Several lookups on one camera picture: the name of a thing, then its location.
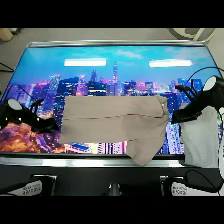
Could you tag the beige shirt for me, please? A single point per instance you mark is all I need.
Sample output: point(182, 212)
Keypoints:
point(113, 118)

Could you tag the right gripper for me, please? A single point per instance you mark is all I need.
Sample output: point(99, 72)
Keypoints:
point(185, 116)

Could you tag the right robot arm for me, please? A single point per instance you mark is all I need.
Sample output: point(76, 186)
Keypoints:
point(208, 96)

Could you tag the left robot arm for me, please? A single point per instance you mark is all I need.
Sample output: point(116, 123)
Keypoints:
point(20, 115)

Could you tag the light grey garment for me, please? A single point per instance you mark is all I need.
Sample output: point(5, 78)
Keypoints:
point(200, 140)

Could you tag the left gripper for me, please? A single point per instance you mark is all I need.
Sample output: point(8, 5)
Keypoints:
point(48, 126)

